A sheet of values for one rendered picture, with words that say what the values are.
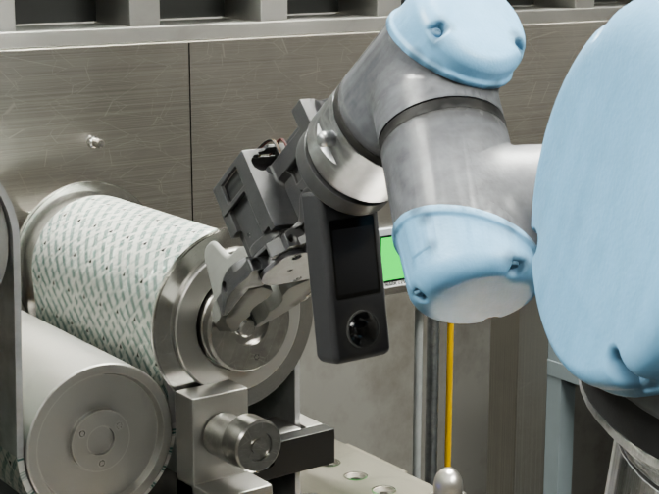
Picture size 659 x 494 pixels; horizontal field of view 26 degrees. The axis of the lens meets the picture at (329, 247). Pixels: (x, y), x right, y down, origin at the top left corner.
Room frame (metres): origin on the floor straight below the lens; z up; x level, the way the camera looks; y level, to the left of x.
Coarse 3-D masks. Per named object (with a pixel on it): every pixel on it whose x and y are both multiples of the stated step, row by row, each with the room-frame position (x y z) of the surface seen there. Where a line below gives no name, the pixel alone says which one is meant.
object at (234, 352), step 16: (208, 304) 1.05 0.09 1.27; (208, 320) 1.04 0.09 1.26; (272, 320) 1.07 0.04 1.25; (288, 320) 1.08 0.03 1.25; (208, 336) 1.04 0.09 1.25; (224, 336) 1.04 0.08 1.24; (240, 336) 1.06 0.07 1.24; (256, 336) 1.07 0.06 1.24; (272, 336) 1.07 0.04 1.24; (208, 352) 1.05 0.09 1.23; (224, 352) 1.04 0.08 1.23; (240, 352) 1.05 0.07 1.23; (256, 352) 1.06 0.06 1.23; (272, 352) 1.07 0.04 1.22; (240, 368) 1.05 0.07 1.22; (256, 368) 1.06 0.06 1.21
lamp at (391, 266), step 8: (384, 240) 1.57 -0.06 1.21; (384, 248) 1.57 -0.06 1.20; (392, 248) 1.58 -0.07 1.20; (384, 256) 1.57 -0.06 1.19; (392, 256) 1.58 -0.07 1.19; (384, 264) 1.57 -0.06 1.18; (392, 264) 1.58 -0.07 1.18; (400, 264) 1.58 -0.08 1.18; (384, 272) 1.57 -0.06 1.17; (392, 272) 1.58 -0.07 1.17; (400, 272) 1.58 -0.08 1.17; (384, 280) 1.57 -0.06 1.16
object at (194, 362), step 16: (32, 256) 1.25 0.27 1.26; (192, 288) 1.05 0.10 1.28; (208, 288) 1.05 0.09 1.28; (192, 304) 1.05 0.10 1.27; (176, 320) 1.04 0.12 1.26; (192, 320) 1.05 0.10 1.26; (176, 336) 1.04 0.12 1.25; (192, 336) 1.05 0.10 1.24; (288, 336) 1.10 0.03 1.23; (176, 352) 1.04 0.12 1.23; (192, 352) 1.05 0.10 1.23; (288, 352) 1.10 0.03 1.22; (192, 368) 1.05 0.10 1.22; (208, 368) 1.05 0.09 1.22; (224, 368) 1.06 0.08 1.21; (272, 368) 1.09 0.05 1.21; (240, 384) 1.07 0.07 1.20; (256, 384) 1.08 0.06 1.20
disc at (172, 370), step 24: (216, 240) 1.07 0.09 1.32; (240, 240) 1.08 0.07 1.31; (192, 264) 1.05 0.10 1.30; (168, 288) 1.04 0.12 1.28; (168, 312) 1.04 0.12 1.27; (312, 312) 1.12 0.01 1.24; (168, 336) 1.04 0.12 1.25; (168, 360) 1.04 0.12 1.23; (288, 360) 1.10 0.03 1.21; (168, 384) 1.04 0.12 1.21; (192, 384) 1.05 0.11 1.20; (264, 384) 1.09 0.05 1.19
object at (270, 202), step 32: (256, 160) 0.97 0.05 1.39; (288, 160) 0.95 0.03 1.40; (224, 192) 0.98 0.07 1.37; (256, 192) 0.95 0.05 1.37; (288, 192) 0.95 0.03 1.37; (320, 192) 0.90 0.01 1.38; (256, 224) 0.96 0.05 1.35; (288, 224) 0.94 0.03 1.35; (256, 256) 0.95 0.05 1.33; (288, 256) 0.93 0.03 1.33
